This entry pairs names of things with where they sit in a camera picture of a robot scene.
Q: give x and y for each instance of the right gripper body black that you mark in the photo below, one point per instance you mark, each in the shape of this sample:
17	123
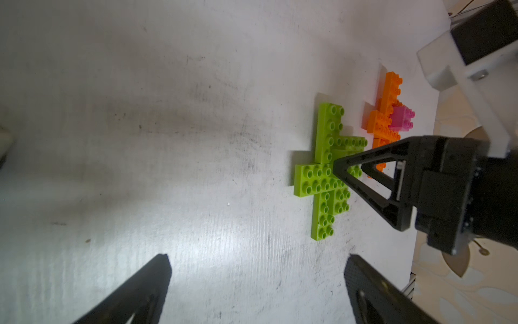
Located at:
465	194

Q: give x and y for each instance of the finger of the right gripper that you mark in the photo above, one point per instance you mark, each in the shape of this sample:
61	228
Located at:
397	177

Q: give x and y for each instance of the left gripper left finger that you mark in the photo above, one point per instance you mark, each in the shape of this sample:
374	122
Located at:
138	300

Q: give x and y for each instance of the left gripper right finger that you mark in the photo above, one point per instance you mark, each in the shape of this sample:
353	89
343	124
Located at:
375	300

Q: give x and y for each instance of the orange brick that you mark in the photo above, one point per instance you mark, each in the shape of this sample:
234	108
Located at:
391	92
378	125
377	143

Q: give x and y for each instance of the pink small square brick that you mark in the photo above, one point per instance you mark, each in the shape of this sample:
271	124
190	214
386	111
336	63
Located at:
401	119

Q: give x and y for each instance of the green brick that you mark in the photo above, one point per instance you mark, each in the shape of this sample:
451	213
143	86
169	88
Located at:
315	178
339	197
329	127
347	145
322	217

